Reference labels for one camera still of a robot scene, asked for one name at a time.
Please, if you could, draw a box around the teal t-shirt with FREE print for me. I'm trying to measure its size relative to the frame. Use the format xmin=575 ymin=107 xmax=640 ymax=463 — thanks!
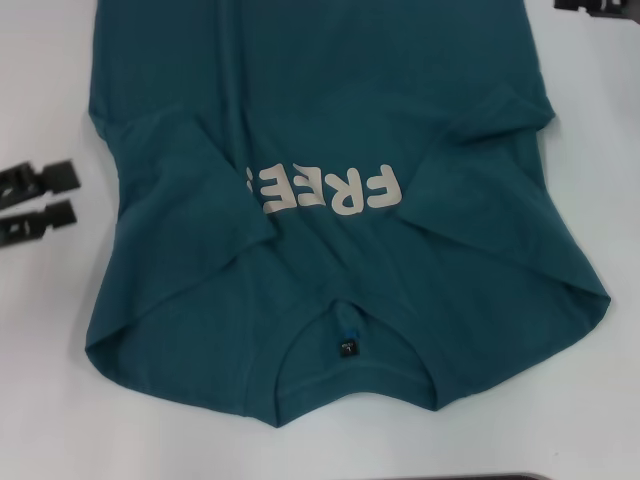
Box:
xmin=85 ymin=0 xmax=614 ymax=431

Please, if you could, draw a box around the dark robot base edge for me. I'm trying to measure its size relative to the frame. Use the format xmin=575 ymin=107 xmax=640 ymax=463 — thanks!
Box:
xmin=434 ymin=472 xmax=546 ymax=480

